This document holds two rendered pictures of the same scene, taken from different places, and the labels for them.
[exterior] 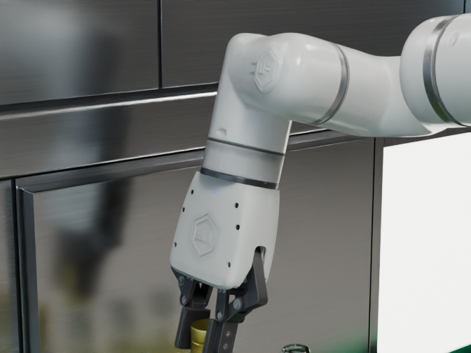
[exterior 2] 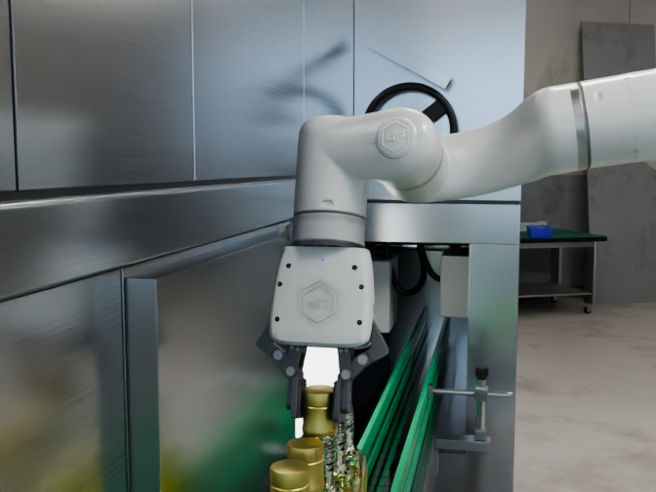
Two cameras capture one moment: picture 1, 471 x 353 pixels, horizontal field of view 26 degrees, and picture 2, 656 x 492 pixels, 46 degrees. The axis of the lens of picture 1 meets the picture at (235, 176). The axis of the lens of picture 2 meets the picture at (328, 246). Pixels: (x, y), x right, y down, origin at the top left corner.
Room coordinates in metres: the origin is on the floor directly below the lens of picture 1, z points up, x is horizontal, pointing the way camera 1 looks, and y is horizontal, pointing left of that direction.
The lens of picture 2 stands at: (0.32, 0.49, 1.42)
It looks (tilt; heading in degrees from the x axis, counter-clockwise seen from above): 6 degrees down; 321
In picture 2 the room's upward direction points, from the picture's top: straight up
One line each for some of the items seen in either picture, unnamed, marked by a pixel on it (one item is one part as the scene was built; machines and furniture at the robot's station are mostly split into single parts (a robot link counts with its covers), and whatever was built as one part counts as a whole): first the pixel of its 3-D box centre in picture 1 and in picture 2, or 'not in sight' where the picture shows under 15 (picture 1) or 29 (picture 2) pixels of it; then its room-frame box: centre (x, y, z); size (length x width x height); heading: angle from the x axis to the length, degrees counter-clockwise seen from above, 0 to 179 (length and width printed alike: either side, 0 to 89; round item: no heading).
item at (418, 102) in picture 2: not in sight; (409, 131); (1.57, -0.74, 1.49); 0.21 x 0.05 x 0.21; 39
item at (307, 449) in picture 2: not in sight; (305, 465); (0.88, 0.07, 1.14); 0.04 x 0.04 x 0.04
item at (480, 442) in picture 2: not in sight; (469, 420); (1.35, -0.70, 0.90); 0.17 x 0.05 x 0.23; 39
